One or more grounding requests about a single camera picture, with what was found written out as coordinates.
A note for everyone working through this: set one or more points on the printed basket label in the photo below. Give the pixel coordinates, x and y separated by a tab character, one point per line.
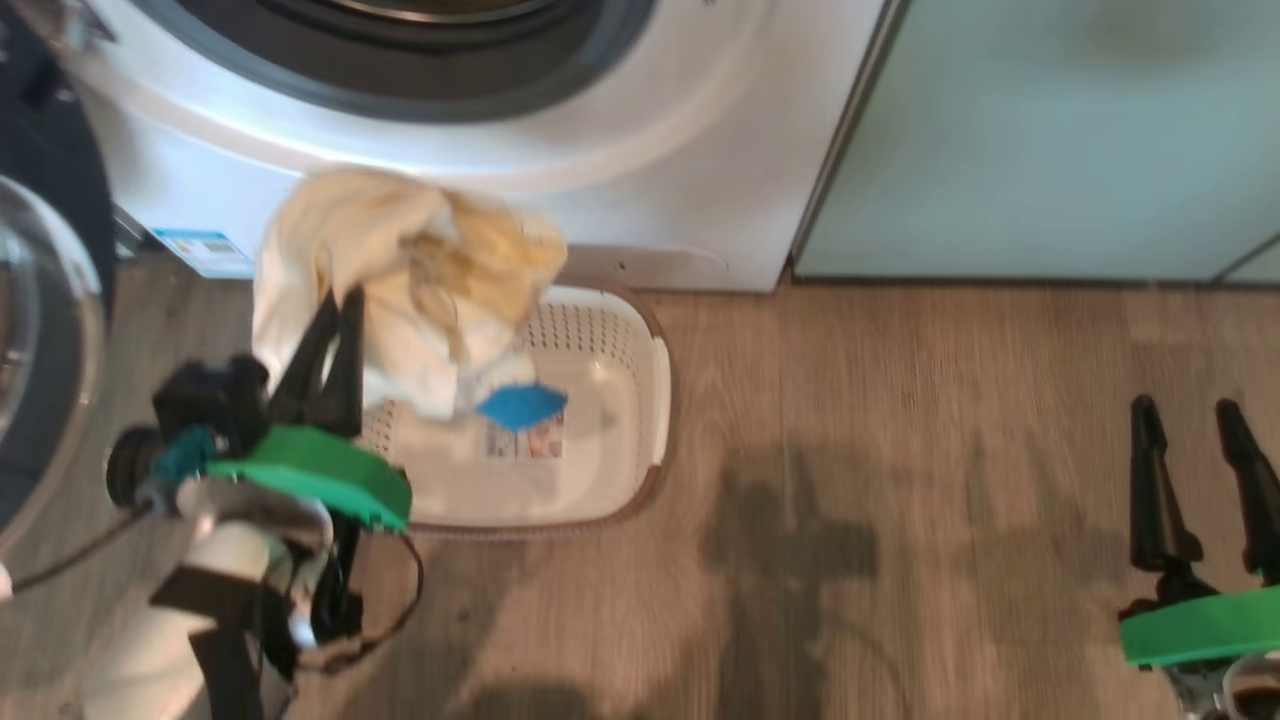
535	442

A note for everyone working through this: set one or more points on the cream garment with blue label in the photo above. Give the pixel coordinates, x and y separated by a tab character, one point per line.
400	270

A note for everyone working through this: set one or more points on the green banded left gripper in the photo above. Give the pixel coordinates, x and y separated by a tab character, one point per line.
320	470

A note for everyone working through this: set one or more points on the black round washing machine door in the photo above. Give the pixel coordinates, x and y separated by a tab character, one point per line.
50	330

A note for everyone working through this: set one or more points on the blue washing machine sticker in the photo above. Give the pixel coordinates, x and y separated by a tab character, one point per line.
205	250

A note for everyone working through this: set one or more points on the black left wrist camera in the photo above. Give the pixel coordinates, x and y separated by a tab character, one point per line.
210	400

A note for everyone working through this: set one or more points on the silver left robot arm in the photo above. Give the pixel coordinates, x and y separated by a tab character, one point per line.
220	570

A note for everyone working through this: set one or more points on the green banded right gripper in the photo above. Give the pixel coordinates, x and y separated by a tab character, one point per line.
1200	625

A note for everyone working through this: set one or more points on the white washing machine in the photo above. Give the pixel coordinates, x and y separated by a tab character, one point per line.
650	170

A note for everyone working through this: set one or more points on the pale teal cabinet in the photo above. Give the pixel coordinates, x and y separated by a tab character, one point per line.
1050	130

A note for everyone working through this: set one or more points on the white perforated laundry basket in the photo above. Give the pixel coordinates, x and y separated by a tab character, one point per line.
600	420

